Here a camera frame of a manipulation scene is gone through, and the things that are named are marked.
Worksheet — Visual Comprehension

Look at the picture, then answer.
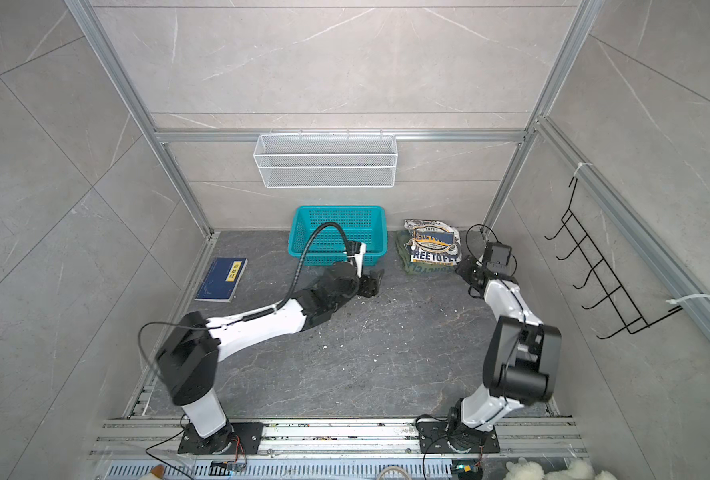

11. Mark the green tank top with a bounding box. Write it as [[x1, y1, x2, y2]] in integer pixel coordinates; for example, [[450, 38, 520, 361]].
[[395, 230, 461, 275]]

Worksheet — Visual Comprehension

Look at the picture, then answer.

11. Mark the white patterned tank top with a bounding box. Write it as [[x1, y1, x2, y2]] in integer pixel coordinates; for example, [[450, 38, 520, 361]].
[[404, 219, 462, 266]]

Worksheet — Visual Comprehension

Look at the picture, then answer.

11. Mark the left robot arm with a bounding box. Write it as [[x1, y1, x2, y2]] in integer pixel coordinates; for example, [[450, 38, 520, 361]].
[[154, 262, 384, 440]]

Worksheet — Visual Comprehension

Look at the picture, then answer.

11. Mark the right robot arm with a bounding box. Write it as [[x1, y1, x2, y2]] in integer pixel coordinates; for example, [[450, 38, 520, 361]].
[[456, 256, 562, 432]]

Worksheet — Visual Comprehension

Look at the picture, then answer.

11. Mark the teal plastic basket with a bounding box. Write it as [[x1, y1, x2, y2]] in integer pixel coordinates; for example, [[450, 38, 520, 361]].
[[288, 206, 388, 266]]

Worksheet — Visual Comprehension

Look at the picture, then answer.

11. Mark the blue book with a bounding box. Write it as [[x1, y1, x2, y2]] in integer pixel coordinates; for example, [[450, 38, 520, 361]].
[[195, 257, 248, 303]]

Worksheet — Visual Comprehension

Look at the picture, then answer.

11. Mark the white plush toy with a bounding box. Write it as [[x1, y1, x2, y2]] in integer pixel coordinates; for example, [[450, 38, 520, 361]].
[[503, 457, 619, 480]]

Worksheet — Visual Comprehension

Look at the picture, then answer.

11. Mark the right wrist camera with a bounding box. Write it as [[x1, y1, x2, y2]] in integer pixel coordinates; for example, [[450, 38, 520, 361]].
[[481, 242, 512, 275]]

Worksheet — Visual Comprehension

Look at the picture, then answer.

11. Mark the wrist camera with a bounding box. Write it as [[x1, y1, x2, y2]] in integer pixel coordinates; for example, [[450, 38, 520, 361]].
[[345, 240, 366, 278], [481, 242, 512, 275]]

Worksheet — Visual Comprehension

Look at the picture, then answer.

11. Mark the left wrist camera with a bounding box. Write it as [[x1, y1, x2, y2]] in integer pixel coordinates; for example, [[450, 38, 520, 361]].
[[345, 240, 366, 278]]

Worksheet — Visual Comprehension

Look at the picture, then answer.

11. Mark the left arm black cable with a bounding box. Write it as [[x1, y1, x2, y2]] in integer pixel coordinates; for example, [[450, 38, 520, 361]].
[[276, 221, 356, 310]]

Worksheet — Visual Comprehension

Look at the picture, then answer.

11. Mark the black wire hook rack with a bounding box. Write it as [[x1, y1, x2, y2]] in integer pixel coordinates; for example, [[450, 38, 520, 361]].
[[544, 178, 683, 340]]

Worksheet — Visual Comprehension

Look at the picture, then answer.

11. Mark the white wire mesh shelf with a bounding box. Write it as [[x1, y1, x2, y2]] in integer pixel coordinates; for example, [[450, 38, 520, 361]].
[[253, 133, 399, 189]]

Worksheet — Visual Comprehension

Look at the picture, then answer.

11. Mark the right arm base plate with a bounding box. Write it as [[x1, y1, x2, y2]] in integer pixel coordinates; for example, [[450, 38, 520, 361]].
[[415, 419, 500, 454]]

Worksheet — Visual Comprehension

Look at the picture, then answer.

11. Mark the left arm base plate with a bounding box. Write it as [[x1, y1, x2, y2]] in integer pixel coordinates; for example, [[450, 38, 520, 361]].
[[177, 422, 264, 455]]

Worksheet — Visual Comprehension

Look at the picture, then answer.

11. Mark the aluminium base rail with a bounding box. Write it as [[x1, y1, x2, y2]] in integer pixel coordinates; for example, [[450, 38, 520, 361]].
[[87, 417, 589, 460]]

